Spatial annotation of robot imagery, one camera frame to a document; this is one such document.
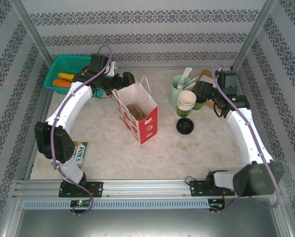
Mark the brown cardboard napkin box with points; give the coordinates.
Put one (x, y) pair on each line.
(204, 74)

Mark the green paper cup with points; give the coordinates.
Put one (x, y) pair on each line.
(198, 106)

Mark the black plastic cup lid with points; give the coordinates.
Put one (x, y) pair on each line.
(184, 126)

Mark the brown cardboard cup carrier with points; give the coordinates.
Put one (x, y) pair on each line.
(136, 112)

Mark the white paper bag red print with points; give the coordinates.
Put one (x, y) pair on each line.
(147, 128)

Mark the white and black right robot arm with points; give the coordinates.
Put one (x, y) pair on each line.
(246, 138)

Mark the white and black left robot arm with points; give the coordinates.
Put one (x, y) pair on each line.
(71, 103)

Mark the teal plastic basket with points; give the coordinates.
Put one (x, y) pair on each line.
(66, 61)

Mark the white wrapped straw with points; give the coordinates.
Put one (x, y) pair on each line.
(192, 81)
(184, 74)
(189, 86)
(187, 76)

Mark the yellow banana bunch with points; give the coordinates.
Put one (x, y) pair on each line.
(64, 76)

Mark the orange carrot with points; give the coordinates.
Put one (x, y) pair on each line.
(61, 83)

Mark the stacked green paper cups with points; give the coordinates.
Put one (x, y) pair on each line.
(187, 97)

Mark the mint green holder cup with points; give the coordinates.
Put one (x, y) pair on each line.
(174, 91)

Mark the green Fox's candy bag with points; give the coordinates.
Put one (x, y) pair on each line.
(81, 154)

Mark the right small circuit board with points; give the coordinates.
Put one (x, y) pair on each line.
(215, 205)

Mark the small circuit board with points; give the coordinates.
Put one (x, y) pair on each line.
(215, 205)
(79, 203)

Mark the left small circuit board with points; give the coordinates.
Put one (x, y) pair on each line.
(79, 203)

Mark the aluminium frame post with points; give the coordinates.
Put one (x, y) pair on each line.
(31, 29)
(254, 29)

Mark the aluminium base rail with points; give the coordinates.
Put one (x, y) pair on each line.
(145, 187)

